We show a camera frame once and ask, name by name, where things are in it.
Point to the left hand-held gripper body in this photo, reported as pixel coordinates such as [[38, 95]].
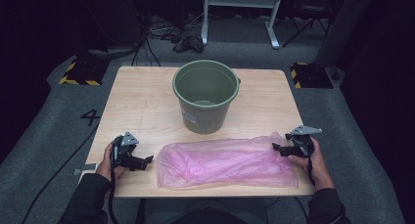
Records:
[[123, 152]]

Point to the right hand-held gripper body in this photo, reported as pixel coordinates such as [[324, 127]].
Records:
[[303, 145]]

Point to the pink plastic bag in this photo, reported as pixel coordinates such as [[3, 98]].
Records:
[[225, 162]]

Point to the green plastic bucket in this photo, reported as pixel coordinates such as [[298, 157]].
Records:
[[205, 118]]

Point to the person's left hand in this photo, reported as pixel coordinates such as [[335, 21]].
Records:
[[106, 167]]

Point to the person's right hand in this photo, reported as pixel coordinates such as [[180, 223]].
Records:
[[318, 171]]

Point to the grey tape strip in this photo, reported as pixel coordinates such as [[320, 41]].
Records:
[[86, 168]]

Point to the black yellow striped plate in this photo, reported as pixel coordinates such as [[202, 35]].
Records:
[[311, 75], [85, 72]]

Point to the person's lap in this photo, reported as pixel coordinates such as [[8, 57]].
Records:
[[202, 212]]

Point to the black tripod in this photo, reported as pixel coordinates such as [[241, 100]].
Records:
[[306, 23]]

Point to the grey curtain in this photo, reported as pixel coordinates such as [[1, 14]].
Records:
[[344, 28]]

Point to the dark crumpled cloth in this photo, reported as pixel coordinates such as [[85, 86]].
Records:
[[189, 43]]

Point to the black equipment stand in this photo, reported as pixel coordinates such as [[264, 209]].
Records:
[[94, 28]]

